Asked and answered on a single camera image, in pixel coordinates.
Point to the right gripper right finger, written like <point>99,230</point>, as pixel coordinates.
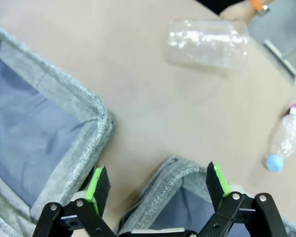
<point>214,187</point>

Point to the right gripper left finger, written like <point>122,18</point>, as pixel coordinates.
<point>99,190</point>

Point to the clear bottle blue cap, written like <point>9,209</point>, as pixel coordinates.
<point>288,138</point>

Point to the clear plastic cup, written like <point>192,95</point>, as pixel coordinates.
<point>204,44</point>

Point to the person's left hand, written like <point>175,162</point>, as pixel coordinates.
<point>239,12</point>

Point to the grey fabric basket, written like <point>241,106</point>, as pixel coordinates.
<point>64,81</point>
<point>162,177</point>

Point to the white table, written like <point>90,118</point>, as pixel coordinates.
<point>278,53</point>

